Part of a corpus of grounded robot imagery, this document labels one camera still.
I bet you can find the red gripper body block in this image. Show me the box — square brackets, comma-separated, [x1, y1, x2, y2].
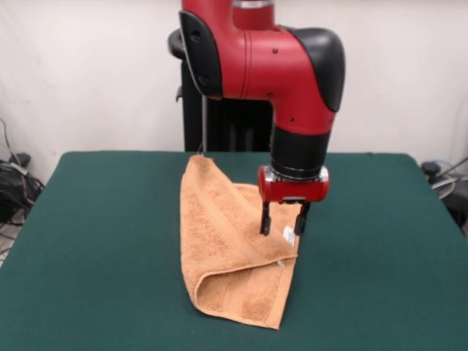
[257, 165, 331, 205]

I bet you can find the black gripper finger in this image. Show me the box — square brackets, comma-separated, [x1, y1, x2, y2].
[259, 202, 272, 235]
[295, 203, 312, 237]

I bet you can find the orange terry towel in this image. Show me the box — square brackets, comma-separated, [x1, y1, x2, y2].
[179, 155, 301, 331]

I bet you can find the black floor object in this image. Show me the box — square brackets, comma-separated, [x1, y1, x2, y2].
[444, 182, 468, 235]

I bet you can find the dark green table cloth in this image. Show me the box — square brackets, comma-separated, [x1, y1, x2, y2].
[0, 151, 468, 351]

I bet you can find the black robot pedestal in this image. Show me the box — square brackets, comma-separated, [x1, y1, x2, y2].
[167, 24, 275, 153]

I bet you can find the black cable tangle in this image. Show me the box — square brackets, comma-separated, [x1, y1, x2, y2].
[0, 151, 47, 226]

